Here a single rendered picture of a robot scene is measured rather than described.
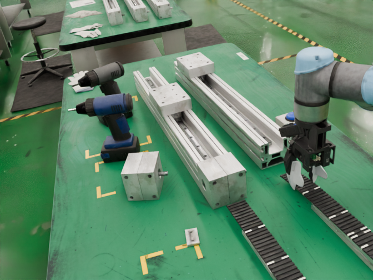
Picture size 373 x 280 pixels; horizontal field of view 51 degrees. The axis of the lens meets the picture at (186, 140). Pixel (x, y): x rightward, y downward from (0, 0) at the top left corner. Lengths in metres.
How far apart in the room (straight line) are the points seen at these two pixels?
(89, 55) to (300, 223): 2.14
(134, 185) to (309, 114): 0.49
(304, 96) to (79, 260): 0.64
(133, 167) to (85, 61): 1.84
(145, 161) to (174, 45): 1.86
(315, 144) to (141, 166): 0.45
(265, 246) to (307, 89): 0.35
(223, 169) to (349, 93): 0.36
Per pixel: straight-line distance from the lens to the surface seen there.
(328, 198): 1.01
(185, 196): 1.08
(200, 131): 1.19
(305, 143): 0.94
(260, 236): 0.90
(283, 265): 0.86
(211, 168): 1.01
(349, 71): 0.83
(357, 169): 1.17
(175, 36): 2.85
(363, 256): 0.93
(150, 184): 1.06
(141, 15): 2.90
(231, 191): 1.01
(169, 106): 1.30
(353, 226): 0.95
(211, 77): 1.56
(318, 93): 0.86
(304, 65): 0.84
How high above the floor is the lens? 1.47
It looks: 31 degrees down
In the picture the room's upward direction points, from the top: 9 degrees counter-clockwise
